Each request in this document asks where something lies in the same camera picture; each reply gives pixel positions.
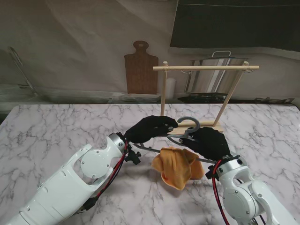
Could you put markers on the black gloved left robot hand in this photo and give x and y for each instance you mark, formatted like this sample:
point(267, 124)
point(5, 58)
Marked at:
point(147, 131)

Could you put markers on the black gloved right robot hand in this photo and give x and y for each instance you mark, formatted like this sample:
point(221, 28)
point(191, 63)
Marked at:
point(211, 143)

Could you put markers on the grey plastic clothes hanger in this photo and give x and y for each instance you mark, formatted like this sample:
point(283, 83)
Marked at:
point(187, 118)

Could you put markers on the orange microfibre towel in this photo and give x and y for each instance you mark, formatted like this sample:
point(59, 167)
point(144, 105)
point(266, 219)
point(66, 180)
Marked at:
point(175, 168)

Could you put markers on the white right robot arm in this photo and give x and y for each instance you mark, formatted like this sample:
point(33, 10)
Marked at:
point(243, 197)

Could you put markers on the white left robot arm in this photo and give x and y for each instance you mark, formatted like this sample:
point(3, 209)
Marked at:
point(70, 182)

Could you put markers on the wooden hanging rack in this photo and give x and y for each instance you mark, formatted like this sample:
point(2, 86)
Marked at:
point(206, 68)

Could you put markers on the printed kitchen backdrop cloth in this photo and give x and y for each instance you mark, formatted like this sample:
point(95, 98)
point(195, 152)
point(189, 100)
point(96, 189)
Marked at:
point(70, 47)

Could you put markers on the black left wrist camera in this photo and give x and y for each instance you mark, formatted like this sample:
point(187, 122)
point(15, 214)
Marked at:
point(133, 157)

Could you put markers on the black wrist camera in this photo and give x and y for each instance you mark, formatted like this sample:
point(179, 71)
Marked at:
point(133, 157)
point(211, 173)

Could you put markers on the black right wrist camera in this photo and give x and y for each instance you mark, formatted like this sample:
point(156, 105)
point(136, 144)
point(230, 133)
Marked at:
point(211, 173)

